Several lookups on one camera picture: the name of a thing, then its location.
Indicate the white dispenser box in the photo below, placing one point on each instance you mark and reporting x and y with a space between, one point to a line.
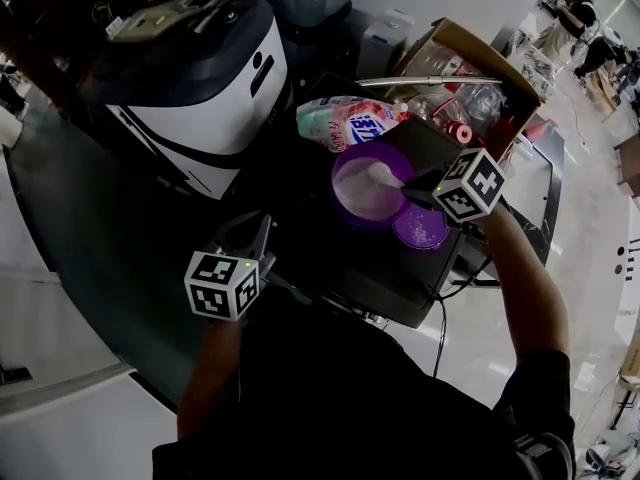
382 43

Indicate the red spool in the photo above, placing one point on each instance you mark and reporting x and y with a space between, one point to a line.
459 132

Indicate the open cardboard box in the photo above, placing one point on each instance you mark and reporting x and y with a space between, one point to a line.
470 43

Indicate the white powder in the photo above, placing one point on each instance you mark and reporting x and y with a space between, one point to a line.
360 190

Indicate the purple plastic tub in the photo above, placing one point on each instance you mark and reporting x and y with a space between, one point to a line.
345 209

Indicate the person's black shirt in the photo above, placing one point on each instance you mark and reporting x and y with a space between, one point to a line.
350 393

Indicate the pink detergent refill bag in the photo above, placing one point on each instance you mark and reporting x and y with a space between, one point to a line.
345 118

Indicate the purple plastic lid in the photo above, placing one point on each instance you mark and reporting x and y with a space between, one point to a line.
420 230

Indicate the white and black appliance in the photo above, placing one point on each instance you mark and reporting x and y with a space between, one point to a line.
225 113

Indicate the black marble table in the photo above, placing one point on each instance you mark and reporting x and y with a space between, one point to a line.
545 208

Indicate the person's left forearm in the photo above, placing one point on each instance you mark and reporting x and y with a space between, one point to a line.
215 368

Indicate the silver metal tube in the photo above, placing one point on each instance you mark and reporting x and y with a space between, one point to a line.
400 81

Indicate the white plastic spoon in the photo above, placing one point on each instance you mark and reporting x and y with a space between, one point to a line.
382 173

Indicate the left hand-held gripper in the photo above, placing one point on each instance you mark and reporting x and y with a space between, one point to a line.
220 288

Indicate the person's right forearm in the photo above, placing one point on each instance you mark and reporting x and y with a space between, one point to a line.
530 288

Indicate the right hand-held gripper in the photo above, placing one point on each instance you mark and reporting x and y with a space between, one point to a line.
475 183

